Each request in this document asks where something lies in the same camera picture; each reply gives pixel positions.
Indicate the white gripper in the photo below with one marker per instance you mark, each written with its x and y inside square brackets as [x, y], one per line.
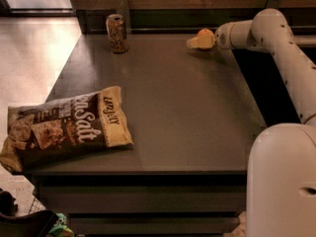
[221, 37]

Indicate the orange fruit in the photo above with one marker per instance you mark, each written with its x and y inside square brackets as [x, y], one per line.
[204, 33]

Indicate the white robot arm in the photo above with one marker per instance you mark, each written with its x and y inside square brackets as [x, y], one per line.
[281, 176]

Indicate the brown patterned drink can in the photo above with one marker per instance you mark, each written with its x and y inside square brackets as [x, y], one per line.
[116, 33]

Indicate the brown chip bag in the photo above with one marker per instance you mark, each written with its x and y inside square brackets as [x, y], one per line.
[64, 128]

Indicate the green snack bag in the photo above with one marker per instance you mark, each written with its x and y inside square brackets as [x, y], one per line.
[60, 228]

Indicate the grey drawer cabinet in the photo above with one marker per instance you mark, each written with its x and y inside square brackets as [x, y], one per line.
[192, 119]

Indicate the dark chair seat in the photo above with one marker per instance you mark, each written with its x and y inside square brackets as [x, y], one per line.
[36, 224]

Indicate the right metal bracket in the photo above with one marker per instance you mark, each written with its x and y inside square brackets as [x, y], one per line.
[273, 4]

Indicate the metal bracket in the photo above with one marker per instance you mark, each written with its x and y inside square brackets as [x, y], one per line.
[273, 4]
[122, 8]

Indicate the left metal bracket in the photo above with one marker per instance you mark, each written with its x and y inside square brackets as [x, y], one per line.
[122, 8]

